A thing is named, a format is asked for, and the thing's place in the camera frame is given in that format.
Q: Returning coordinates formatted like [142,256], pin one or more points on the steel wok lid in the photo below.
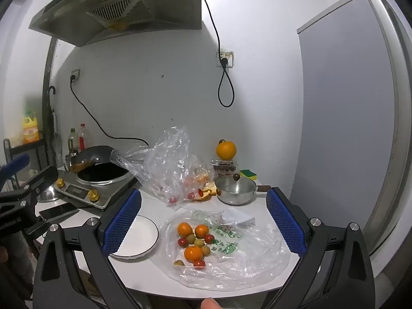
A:
[48,193]

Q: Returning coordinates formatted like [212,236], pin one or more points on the orange peel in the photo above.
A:
[209,189]

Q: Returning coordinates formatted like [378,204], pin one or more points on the black metal rack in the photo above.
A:
[25,144]

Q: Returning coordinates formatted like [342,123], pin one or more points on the black umbrella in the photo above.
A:
[51,116]

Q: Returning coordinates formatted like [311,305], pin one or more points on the black smartphone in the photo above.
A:
[58,212]

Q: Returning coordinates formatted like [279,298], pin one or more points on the yellow green sponge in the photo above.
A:
[248,173]

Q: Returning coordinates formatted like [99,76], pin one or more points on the grey wall socket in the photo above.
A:
[75,74]

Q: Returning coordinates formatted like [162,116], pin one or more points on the crumpled clear plastic bag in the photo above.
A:
[167,161]

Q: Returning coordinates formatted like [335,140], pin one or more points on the red capped bottle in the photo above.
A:
[83,138]

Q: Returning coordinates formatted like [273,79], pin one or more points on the small steel pot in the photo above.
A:
[235,200]

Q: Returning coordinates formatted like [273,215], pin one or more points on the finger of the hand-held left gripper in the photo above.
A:
[41,178]
[15,163]

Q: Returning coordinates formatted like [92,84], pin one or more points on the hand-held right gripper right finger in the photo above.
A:
[286,225]

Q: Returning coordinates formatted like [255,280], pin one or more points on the green jujube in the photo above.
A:
[198,242]
[191,238]
[178,263]
[205,250]

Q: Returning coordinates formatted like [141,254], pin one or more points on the person's right hand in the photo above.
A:
[210,304]

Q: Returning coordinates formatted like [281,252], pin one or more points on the white wall socket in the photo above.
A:
[224,58]

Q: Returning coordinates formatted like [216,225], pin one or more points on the small orange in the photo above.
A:
[201,230]
[185,229]
[193,253]

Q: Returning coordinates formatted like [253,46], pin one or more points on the clear plastic cup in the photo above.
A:
[120,161]

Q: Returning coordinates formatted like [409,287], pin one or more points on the peeled orange pieces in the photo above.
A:
[201,177]

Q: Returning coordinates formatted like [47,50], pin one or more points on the cooking oil bottle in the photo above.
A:
[73,141]

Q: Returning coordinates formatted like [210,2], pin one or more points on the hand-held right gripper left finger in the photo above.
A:
[122,225]

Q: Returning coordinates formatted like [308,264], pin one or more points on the yellow detergent bottle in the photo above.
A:
[30,128]

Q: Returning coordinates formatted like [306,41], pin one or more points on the green printed plastic bag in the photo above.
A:
[251,257]

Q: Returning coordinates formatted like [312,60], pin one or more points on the white plate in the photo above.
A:
[141,235]

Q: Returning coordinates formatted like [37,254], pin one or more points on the silver induction cooker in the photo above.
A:
[80,193]

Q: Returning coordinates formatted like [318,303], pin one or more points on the large orange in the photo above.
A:
[226,150]

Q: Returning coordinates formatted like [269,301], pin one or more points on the grey refrigerator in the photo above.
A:
[338,119]

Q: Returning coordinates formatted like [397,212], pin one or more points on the dark vertical pipe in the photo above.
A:
[48,67]

